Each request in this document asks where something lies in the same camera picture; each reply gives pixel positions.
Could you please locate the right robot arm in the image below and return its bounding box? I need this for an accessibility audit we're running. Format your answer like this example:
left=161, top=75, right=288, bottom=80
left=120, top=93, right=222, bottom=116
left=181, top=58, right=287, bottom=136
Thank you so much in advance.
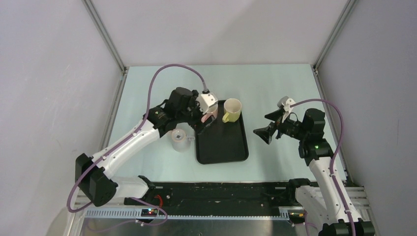
left=253, top=108, right=376, bottom=236

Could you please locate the black rectangular tray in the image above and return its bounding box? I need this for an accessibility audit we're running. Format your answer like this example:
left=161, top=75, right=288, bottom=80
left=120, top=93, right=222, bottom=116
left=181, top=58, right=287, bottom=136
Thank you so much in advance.
left=195, top=100, right=249, bottom=165

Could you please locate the clear glass mug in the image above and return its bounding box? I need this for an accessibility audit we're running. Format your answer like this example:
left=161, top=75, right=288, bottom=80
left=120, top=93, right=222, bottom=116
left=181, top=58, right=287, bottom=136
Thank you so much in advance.
left=171, top=129, right=195, bottom=152

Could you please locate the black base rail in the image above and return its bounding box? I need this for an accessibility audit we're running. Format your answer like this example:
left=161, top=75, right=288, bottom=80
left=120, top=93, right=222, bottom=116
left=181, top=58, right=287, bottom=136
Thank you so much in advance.
left=141, top=182, right=300, bottom=217

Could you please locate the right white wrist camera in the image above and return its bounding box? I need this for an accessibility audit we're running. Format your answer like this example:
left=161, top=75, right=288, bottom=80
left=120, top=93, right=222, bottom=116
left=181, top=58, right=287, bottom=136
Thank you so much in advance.
left=277, top=96, right=296, bottom=122

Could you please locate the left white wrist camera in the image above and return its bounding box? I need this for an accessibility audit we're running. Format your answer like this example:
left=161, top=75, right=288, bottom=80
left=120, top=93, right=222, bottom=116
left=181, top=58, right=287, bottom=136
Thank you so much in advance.
left=196, top=92, right=218, bottom=114

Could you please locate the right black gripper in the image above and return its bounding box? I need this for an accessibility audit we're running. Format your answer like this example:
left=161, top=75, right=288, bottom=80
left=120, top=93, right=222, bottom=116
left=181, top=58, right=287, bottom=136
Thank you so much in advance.
left=253, top=109, right=307, bottom=145

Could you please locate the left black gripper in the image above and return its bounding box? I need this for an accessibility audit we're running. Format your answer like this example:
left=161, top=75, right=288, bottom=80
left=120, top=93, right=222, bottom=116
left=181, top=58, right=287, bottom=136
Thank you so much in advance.
left=176, top=91, right=214, bottom=134

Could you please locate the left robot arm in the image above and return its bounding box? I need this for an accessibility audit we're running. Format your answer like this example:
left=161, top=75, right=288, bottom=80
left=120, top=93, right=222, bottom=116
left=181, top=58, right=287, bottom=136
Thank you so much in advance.
left=75, top=87, right=218, bottom=207

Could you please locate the yellow mug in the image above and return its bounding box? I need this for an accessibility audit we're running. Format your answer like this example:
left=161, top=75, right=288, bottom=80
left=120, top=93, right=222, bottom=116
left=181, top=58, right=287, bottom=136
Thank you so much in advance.
left=222, top=98, right=242, bottom=123

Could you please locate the aluminium frame rail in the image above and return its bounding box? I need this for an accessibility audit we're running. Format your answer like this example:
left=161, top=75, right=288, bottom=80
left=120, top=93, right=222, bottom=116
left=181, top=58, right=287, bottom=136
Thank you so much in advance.
left=83, top=182, right=371, bottom=220

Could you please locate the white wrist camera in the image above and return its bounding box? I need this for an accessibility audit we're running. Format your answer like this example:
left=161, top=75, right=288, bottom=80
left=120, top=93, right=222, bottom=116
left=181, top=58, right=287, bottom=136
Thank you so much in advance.
left=196, top=92, right=218, bottom=114
left=277, top=96, right=296, bottom=122

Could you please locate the pink mug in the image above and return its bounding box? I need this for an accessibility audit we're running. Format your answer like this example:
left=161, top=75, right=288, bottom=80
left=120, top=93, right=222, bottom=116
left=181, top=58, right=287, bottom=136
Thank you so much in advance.
left=201, top=104, right=218, bottom=122

